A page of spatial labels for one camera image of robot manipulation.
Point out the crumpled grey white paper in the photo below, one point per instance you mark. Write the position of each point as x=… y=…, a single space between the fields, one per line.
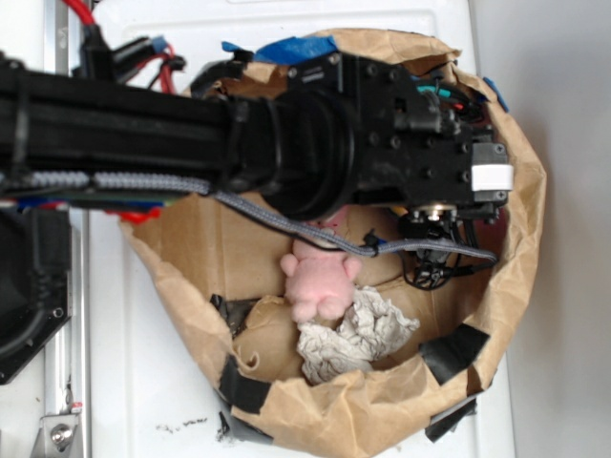
x=372 y=329

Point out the pink plush bunny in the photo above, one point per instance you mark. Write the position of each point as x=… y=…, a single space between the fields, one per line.
x=319 y=282

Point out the brown paper bag bin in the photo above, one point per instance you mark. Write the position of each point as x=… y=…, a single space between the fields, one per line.
x=359 y=385

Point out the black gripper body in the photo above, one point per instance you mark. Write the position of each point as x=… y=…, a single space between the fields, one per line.
x=365 y=132

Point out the aluminium frame rail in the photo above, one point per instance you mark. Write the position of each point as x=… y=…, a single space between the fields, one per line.
x=65 y=427

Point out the blue masking tape strip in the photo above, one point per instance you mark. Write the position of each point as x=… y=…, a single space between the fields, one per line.
x=295 y=50

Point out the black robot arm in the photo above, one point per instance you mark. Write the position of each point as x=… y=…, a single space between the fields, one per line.
x=102 y=144

